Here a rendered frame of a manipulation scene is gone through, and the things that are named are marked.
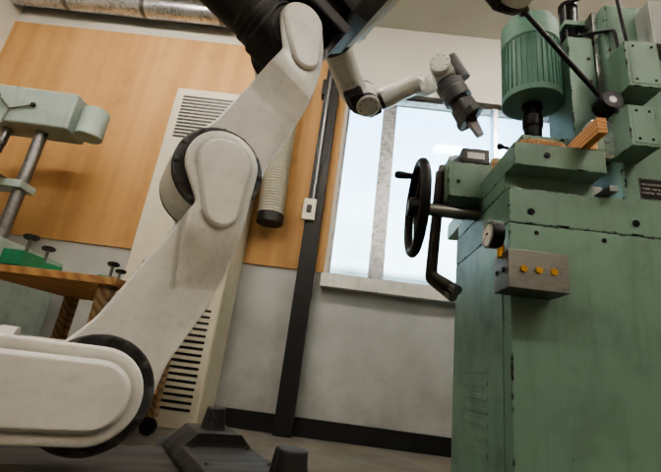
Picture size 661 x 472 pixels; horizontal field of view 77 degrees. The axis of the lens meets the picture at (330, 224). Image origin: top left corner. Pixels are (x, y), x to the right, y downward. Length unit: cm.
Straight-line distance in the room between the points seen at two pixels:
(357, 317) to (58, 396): 195
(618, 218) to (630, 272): 13
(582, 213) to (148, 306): 92
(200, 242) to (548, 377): 73
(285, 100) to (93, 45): 286
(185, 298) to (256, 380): 178
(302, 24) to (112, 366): 65
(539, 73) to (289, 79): 88
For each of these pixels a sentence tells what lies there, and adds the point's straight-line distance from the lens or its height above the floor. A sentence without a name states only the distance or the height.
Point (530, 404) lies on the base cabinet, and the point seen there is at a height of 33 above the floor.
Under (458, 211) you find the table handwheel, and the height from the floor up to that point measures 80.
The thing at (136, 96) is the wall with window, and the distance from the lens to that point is 318.
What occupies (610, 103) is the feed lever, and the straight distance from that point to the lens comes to 139.
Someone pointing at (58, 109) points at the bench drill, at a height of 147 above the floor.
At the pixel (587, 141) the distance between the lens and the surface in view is 113.
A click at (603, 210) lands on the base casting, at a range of 115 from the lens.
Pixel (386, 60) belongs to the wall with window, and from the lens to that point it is 315.
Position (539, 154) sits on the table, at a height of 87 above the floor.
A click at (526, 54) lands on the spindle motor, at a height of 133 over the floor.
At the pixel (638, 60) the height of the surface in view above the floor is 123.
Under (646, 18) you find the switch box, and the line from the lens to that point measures 165.
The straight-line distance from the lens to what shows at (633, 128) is 132.
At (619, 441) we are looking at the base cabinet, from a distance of 106.
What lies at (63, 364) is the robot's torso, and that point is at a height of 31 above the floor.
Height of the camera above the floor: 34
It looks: 19 degrees up
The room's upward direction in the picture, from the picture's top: 7 degrees clockwise
